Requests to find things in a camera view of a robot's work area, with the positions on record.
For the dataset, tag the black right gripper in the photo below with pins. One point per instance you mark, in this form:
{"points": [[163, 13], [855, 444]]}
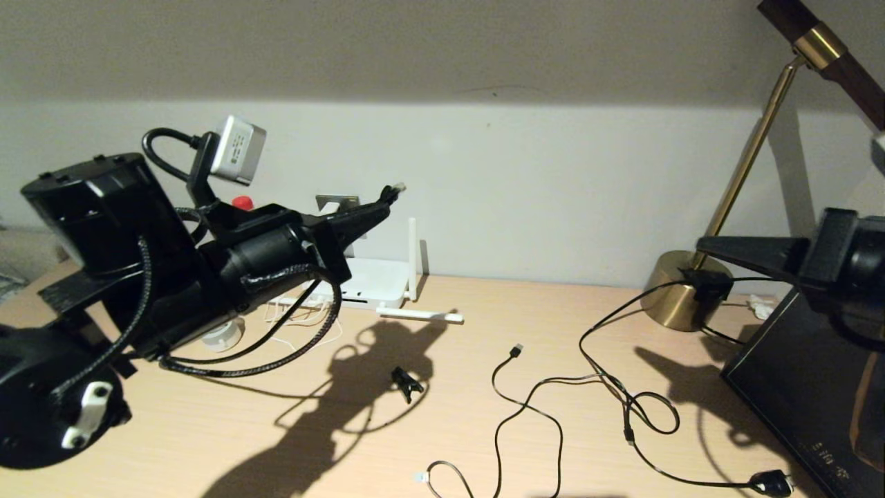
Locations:
{"points": [[833, 249]]}

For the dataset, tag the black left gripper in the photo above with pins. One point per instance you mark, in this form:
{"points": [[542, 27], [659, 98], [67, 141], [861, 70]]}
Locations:
{"points": [[321, 242]]}

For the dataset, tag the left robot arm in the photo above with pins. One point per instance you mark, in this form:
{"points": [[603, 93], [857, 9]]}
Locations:
{"points": [[159, 277]]}

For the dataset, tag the white router with antennas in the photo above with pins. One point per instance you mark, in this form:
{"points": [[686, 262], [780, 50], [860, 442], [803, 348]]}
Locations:
{"points": [[377, 277]]}

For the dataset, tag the brass desk lamp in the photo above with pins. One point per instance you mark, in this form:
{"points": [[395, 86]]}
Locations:
{"points": [[667, 304]]}

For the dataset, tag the clear water bottle red cap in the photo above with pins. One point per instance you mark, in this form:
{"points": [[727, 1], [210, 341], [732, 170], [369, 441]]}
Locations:
{"points": [[242, 202]]}

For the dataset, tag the dark gift bag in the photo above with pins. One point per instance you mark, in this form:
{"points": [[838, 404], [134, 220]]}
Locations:
{"points": [[795, 387]]}

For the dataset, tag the small black clip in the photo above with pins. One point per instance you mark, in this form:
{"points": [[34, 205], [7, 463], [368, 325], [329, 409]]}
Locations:
{"points": [[406, 384]]}

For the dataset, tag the small round white clear gadget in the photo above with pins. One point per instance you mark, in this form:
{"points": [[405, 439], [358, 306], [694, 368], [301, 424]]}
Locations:
{"points": [[221, 337]]}

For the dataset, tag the grey cushion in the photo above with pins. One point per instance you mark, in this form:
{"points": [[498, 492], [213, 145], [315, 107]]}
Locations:
{"points": [[21, 252]]}

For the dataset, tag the patterned grey fabric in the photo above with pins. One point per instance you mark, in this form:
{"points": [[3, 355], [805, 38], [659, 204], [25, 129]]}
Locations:
{"points": [[8, 287]]}

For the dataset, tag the grey wall power socket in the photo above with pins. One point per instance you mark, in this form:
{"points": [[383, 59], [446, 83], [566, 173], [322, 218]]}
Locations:
{"points": [[346, 202]]}

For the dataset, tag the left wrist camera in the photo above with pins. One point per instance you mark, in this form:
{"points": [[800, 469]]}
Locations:
{"points": [[238, 149]]}

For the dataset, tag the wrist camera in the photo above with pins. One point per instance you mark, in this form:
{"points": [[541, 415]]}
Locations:
{"points": [[878, 152], [238, 149]]}

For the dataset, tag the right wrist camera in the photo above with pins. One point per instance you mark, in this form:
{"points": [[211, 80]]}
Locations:
{"points": [[878, 152]]}

